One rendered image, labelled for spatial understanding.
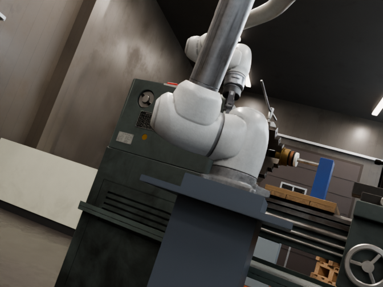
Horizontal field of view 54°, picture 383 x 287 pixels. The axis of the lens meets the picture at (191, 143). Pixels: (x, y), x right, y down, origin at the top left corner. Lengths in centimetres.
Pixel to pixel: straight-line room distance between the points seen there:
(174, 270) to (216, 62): 63
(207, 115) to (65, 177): 344
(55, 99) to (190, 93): 469
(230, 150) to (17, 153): 394
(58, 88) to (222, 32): 475
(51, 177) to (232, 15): 368
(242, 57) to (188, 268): 90
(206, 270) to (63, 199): 343
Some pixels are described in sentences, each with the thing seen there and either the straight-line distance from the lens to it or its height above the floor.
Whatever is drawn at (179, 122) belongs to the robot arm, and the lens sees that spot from 115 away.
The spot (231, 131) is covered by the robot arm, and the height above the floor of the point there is 97.
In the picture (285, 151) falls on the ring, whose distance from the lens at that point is 186.
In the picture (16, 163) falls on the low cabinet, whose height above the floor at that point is 53.
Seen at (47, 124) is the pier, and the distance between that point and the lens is 573.
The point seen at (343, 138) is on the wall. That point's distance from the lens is 1119.
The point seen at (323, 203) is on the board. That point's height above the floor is 89.
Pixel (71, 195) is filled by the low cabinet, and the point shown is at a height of 41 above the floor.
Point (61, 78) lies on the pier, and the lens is 583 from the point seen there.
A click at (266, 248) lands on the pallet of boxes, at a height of 55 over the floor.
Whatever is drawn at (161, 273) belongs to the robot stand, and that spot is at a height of 50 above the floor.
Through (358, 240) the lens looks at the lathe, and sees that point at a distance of 156.
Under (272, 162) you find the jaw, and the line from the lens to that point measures 186.
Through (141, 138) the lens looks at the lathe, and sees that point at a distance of 190.
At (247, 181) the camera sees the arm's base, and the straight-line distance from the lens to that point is 119.
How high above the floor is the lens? 71
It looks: 9 degrees up
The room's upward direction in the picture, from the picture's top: 19 degrees clockwise
